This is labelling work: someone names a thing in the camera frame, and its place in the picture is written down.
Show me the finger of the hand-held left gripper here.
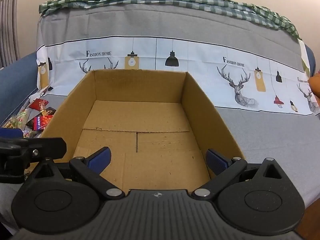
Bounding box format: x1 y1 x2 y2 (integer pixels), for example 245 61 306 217
0 127 23 138
0 137 67 183

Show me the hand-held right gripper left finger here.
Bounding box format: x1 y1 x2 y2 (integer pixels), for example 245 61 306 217
24 147 125 201

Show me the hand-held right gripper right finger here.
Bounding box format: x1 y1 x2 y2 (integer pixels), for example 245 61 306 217
191 149 288 200

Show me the white green cracker packet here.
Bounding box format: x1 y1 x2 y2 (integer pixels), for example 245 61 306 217
1 109 30 130

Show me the dark red snack packet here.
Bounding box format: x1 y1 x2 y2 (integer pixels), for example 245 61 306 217
29 99 49 111

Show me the brown cardboard box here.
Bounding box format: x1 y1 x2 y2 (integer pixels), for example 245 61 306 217
40 69 247 193

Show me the black snack packet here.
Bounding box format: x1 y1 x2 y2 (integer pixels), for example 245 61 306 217
26 107 57 132

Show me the grey deer print sofa cover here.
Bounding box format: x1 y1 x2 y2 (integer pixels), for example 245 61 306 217
0 1 320 233

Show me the grey curtain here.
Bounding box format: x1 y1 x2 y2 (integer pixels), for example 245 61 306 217
0 0 20 68

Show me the orange cushion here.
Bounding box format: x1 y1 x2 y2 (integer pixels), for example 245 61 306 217
307 72 320 95

